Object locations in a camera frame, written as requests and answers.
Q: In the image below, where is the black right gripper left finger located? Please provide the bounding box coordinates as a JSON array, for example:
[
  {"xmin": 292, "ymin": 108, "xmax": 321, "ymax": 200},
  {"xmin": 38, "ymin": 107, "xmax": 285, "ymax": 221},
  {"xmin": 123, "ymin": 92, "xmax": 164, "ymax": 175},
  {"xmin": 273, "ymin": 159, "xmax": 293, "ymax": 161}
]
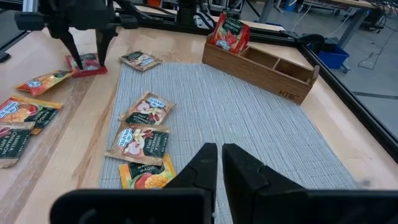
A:
[{"xmin": 164, "ymin": 142, "xmax": 218, "ymax": 224}]

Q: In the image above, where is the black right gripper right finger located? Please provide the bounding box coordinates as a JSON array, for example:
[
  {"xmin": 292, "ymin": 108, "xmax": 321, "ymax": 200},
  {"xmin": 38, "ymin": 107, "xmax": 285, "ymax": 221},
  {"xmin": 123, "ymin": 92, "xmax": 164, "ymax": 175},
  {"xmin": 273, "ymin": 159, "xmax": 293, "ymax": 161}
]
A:
[{"xmin": 222, "ymin": 143, "xmax": 307, "ymax": 224}]

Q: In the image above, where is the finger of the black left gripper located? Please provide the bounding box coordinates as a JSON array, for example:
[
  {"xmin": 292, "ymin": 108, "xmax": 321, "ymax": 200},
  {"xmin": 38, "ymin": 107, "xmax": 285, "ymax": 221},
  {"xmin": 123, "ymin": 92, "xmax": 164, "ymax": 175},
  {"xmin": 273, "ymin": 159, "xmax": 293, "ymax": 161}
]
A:
[
  {"xmin": 95, "ymin": 28, "xmax": 118, "ymax": 67},
  {"xmin": 58, "ymin": 30, "xmax": 85, "ymax": 71}
]

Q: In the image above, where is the red strawberry tea packet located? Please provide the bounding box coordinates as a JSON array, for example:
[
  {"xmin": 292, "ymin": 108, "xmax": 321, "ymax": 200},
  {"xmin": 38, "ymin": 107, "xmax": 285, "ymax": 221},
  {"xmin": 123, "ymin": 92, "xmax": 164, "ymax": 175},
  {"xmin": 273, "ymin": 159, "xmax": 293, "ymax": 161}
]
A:
[
  {"xmin": 65, "ymin": 52, "xmax": 108, "ymax": 78},
  {"xmin": 208, "ymin": 12, "xmax": 249, "ymax": 54},
  {"xmin": 244, "ymin": 24, "xmax": 251, "ymax": 52}
]

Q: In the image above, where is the wooden three-compartment tea box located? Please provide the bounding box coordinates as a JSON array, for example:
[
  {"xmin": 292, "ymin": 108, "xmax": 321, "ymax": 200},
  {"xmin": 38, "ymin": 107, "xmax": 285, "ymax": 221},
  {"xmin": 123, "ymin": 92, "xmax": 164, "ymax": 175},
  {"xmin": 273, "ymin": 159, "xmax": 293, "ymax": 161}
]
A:
[{"xmin": 201, "ymin": 29, "xmax": 320, "ymax": 106}]

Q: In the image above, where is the beige vanilla apple tea packet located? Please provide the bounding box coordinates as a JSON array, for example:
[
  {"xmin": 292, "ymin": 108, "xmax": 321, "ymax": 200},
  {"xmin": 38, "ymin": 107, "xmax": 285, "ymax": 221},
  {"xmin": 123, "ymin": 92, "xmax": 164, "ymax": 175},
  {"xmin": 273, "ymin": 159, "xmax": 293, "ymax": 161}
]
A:
[
  {"xmin": 119, "ymin": 50, "xmax": 163, "ymax": 72},
  {"xmin": 0, "ymin": 121, "xmax": 35, "ymax": 169},
  {"xmin": 118, "ymin": 91, "xmax": 177, "ymax": 126}
]

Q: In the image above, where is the orange mango tea packet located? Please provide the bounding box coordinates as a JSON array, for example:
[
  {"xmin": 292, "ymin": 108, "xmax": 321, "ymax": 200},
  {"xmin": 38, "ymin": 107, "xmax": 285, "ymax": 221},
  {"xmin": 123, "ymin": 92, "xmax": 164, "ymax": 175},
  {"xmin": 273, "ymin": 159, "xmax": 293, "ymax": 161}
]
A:
[
  {"xmin": 118, "ymin": 154, "xmax": 177, "ymax": 190},
  {"xmin": 15, "ymin": 70, "xmax": 74, "ymax": 96},
  {"xmin": 0, "ymin": 95, "xmax": 63, "ymax": 135}
]

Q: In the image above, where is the beige vanilla cinnamon tea packet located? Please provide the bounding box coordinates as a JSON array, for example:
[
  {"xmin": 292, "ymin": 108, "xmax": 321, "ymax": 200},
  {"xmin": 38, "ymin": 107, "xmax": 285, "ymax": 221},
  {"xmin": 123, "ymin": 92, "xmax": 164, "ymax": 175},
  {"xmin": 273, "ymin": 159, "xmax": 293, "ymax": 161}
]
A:
[{"xmin": 104, "ymin": 123, "xmax": 171, "ymax": 166}]

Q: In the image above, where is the grey woven placemat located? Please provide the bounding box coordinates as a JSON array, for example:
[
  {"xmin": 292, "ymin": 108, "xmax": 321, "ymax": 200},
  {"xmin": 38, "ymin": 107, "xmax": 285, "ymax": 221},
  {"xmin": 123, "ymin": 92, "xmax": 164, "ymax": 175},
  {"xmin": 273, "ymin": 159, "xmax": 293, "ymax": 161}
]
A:
[{"xmin": 98, "ymin": 62, "xmax": 358, "ymax": 224}]

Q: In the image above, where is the large blue plastic bin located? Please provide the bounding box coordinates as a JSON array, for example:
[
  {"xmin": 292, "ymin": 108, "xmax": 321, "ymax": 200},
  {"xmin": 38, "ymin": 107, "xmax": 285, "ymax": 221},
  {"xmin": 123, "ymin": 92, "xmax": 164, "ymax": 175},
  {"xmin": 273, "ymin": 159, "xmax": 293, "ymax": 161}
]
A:
[{"xmin": 317, "ymin": 43, "xmax": 351, "ymax": 70}]

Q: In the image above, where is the grey metal desk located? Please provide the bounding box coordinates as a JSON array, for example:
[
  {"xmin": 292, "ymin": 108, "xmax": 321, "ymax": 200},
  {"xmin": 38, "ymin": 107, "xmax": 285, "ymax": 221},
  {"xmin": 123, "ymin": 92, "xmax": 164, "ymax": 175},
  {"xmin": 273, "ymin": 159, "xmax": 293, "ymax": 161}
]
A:
[{"xmin": 257, "ymin": 0, "xmax": 398, "ymax": 49}]

